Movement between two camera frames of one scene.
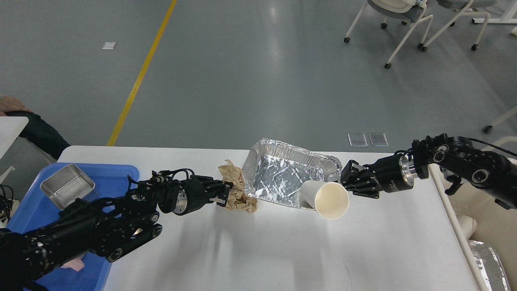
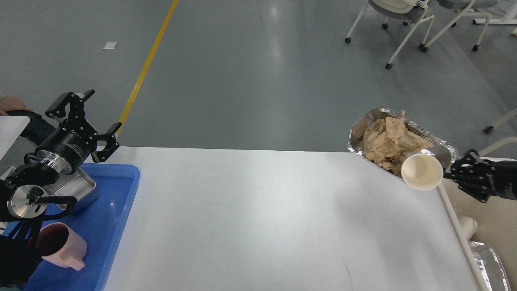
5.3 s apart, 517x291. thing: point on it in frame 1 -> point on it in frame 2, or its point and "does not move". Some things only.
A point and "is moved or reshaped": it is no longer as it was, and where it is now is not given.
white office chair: x=411 y=11 does not move
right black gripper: x=393 y=173 -> x=470 y=172
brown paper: x=238 y=199 -> x=387 y=142
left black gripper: x=180 y=197 -> x=66 y=150
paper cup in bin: x=468 y=225 does not move
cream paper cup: x=330 y=199 is moved or reshaped
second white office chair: x=461 y=7 does not move
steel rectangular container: x=68 y=184 does not move
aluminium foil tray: x=274 y=170 -> x=445 y=151
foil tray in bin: x=490 y=265 does not move
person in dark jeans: x=38 y=130 does not move
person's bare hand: x=9 y=103 does not move
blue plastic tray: x=111 y=182 does not move
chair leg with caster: x=488 y=128 does not move
